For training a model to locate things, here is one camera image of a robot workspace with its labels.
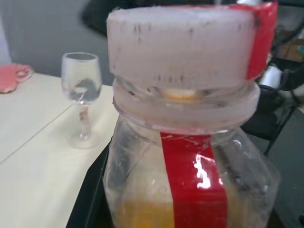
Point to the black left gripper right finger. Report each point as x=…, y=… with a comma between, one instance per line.
x=288, y=221

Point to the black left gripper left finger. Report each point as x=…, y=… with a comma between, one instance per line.
x=90, y=194

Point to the clear plastic bottle red tape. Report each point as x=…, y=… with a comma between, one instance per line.
x=180, y=59

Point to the clear wine glass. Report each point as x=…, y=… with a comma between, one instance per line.
x=80, y=78

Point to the black chair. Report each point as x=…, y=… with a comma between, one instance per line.
x=268, y=114

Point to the pink knitted coaster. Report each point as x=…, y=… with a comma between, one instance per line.
x=9, y=78

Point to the brown cardboard box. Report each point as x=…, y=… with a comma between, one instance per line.
x=293, y=47

